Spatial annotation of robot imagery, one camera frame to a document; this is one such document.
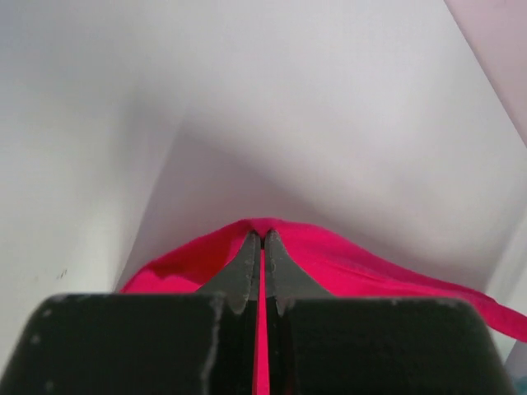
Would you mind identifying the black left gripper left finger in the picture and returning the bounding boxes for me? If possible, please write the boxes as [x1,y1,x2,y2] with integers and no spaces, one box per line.
[14,233,261,394]

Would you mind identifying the red t shirt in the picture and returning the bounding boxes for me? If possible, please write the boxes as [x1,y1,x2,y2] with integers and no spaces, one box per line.
[122,219,526,394]

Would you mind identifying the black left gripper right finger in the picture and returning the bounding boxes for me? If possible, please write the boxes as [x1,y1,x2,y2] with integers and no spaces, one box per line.
[263,230,515,394]

